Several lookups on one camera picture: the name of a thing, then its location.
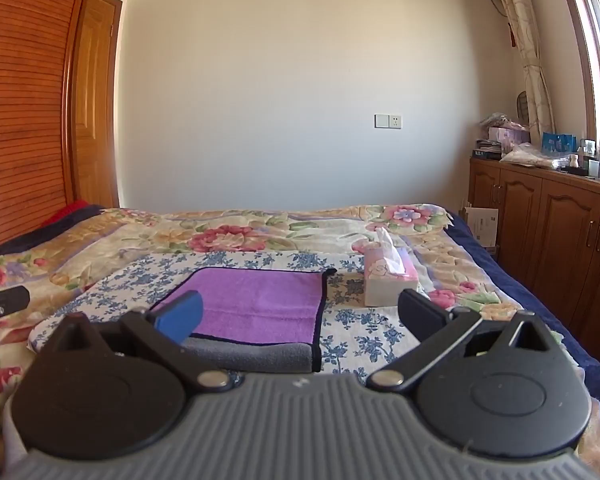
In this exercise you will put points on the patterned beige curtain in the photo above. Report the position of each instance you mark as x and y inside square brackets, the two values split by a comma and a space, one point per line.
[527, 50]

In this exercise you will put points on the blue floral white cloth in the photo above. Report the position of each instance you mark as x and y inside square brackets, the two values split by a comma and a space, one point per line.
[360, 325]

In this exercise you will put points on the purple box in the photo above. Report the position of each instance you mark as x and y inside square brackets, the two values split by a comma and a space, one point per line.
[510, 136]

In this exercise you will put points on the red cloth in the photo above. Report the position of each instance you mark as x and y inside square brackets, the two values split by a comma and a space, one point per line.
[70, 210]

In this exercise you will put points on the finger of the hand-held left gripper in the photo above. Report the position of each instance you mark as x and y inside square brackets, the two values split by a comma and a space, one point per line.
[5, 299]

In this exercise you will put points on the grey towel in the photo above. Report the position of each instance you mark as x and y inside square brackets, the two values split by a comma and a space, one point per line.
[252, 355]

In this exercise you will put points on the stack of books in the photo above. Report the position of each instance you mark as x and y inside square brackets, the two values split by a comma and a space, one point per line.
[487, 150]

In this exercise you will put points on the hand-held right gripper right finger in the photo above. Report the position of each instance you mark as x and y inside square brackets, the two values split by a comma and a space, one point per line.
[420, 312]

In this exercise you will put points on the wooden cabinet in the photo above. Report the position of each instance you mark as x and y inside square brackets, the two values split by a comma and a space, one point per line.
[550, 225]

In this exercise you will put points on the clear plastic bag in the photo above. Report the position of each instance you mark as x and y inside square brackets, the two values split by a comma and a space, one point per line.
[527, 155]

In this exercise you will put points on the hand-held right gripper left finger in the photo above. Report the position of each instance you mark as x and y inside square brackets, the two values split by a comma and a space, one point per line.
[182, 317]

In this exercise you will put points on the wooden framed window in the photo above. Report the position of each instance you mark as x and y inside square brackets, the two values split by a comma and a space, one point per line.
[597, 45]

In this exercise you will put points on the purple towel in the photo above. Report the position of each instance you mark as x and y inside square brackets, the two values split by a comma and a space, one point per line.
[260, 302]

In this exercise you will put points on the white wall socket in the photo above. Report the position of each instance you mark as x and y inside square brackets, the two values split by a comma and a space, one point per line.
[388, 121]

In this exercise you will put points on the small desk fan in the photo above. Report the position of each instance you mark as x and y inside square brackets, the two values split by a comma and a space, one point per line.
[522, 107]

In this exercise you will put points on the pink floral tissue box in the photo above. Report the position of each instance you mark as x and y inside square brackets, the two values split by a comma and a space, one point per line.
[387, 280]

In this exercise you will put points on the white cardboard box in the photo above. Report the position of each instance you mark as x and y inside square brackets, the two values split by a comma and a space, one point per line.
[482, 225]

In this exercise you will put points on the blue box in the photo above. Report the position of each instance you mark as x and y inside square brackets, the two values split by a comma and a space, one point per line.
[557, 142]

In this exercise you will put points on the wooden slatted wardrobe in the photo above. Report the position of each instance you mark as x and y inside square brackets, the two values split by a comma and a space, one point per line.
[20, 100]

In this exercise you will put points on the floral bed sheet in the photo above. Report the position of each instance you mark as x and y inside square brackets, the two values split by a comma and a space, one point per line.
[260, 230]

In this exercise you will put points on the wooden door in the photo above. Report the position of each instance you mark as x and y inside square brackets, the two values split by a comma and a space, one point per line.
[96, 110]

